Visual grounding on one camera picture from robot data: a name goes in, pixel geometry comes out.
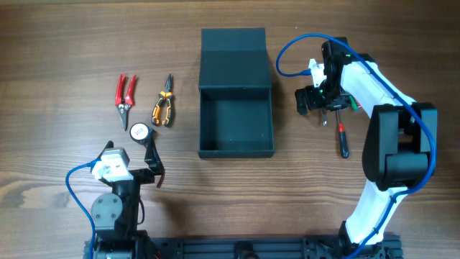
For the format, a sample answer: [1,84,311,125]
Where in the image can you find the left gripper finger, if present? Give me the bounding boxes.
[144,131,165,188]
[96,140,114,160]

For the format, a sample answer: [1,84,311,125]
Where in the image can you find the clear case of screwdrivers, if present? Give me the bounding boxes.
[349,96,362,111]

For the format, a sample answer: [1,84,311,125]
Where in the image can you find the silver socket wrench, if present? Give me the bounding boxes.
[321,109,327,126]

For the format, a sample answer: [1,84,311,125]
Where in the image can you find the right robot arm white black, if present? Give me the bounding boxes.
[295,36,438,258]

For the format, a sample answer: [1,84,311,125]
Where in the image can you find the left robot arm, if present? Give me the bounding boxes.
[83,130,165,258]

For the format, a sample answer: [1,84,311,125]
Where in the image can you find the round white black tape measure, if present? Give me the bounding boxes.
[129,122,153,145]

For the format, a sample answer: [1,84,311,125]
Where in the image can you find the black red screwdriver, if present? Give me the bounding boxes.
[336,110,349,159]

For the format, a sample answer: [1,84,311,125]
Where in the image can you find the black open box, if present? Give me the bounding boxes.
[198,27,275,159]

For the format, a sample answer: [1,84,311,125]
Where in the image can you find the orange black pliers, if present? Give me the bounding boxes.
[152,74,175,127]

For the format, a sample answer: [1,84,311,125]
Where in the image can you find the red handled snips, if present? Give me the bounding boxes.
[115,74,137,131]

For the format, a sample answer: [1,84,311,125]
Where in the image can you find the blue right cable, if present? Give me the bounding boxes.
[275,33,438,259]

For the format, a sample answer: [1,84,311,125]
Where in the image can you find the blue cable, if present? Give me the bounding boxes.
[65,160,100,259]
[275,33,438,259]

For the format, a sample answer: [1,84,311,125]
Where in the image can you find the blue left cable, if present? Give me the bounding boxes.
[65,160,100,259]

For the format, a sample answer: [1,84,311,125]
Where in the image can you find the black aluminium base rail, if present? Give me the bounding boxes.
[83,233,403,259]

